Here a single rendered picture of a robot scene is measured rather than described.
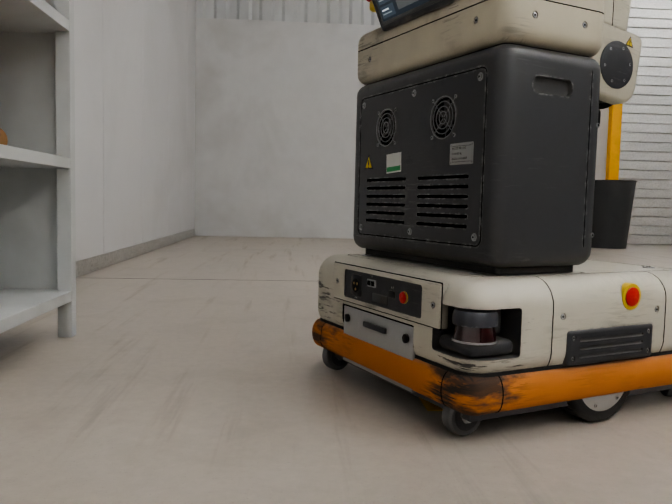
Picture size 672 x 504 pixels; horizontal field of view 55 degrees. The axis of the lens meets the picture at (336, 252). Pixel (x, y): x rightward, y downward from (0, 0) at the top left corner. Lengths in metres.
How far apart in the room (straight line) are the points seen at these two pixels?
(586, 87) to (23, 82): 1.51
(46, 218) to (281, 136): 5.57
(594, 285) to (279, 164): 6.32
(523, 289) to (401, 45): 0.60
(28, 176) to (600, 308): 1.56
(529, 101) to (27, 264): 1.47
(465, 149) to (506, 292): 0.28
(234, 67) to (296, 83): 0.71
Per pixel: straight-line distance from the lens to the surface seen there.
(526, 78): 1.21
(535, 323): 1.19
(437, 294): 1.15
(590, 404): 1.34
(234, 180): 7.44
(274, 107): 7.49
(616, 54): 1.63
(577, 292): 1.26
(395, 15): 1.47
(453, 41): 1.31
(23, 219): 2.08
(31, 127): 2.08
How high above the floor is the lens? 0.41
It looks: 4 degrees down
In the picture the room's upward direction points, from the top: 1 degrees clockwise
